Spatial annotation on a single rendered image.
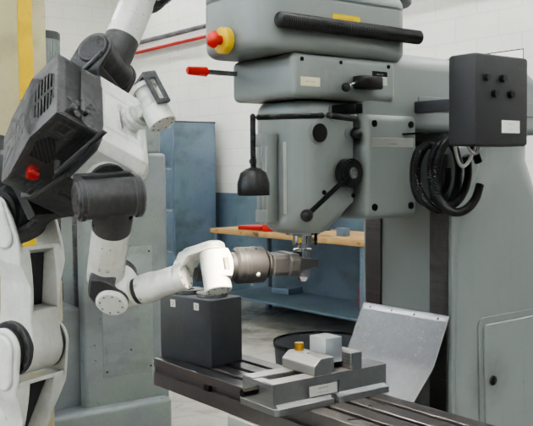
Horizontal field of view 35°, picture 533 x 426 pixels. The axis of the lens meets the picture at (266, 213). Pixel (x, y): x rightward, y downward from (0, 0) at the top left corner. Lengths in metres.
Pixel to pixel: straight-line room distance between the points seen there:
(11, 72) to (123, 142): 1.62
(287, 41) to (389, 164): 0.43
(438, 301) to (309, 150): 0.58
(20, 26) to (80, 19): 8.33
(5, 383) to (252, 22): 1.09
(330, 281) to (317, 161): 6.35
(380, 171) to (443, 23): 5.31
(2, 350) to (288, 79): 0.99
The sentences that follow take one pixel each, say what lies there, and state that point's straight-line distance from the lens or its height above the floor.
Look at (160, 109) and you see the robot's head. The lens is 1.97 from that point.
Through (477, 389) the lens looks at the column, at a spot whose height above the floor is 0.88.
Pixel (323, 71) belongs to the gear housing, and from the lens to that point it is 1.97.
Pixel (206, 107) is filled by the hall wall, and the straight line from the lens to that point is 9.94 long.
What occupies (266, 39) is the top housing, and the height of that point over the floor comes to 1.75.
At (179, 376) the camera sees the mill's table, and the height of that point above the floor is 0.89.
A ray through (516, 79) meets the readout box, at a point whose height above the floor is 1.67.
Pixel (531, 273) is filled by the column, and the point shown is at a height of 1.17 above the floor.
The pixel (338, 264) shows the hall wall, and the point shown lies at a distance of 8.18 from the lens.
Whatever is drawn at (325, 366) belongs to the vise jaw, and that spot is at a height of 1.01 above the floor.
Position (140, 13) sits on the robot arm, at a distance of 2.26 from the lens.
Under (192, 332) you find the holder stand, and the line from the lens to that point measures 2.39.
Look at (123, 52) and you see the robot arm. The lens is 2.20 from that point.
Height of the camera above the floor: 1.47
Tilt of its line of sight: 3 degrees down
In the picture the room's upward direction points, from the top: 1 degrees counter-clockwise
